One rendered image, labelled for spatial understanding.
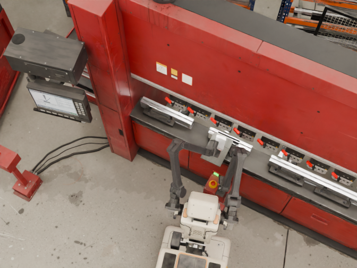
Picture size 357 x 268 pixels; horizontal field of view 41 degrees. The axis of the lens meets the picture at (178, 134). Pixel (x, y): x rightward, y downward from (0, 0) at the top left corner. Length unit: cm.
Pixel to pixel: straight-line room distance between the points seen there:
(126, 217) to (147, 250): 40
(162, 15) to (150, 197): 232
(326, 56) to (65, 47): 170
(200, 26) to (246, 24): 28
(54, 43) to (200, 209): 152
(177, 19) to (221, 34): 29
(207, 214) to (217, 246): 106
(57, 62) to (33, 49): 20
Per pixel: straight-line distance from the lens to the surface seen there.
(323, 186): 407
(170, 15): 302
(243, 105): 344
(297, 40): 299
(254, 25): 300
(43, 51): 340
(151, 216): 480
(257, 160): 411
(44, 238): 491
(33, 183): 498
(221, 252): 444
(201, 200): 339
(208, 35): 296
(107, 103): 406
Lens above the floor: 460
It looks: 64 degrees down
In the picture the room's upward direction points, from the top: 1 degrees clockwise
